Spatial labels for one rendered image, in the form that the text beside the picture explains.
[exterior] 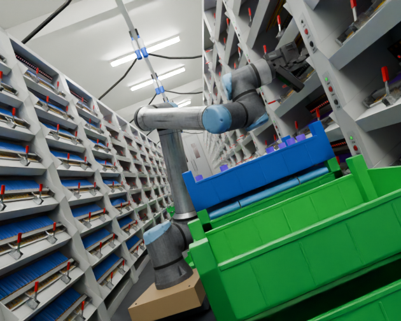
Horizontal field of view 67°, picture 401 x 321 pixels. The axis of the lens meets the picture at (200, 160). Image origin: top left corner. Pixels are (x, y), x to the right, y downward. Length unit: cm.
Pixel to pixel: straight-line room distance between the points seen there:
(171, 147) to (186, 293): 66
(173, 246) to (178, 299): 25
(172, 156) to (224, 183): 91
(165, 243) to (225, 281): 118
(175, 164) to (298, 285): 122
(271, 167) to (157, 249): 96
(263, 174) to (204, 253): 34
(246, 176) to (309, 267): 32
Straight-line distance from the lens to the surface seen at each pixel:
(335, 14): 108
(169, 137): 148
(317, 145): 65
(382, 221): 35
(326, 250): 33
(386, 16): 80
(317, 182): 65
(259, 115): 105
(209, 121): 97
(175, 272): 148
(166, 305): 140
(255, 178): 61
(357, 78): 103
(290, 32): 122
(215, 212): 61
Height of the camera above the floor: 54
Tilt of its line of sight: 3 degrees up
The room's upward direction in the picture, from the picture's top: 21 degrees counter-clockwise
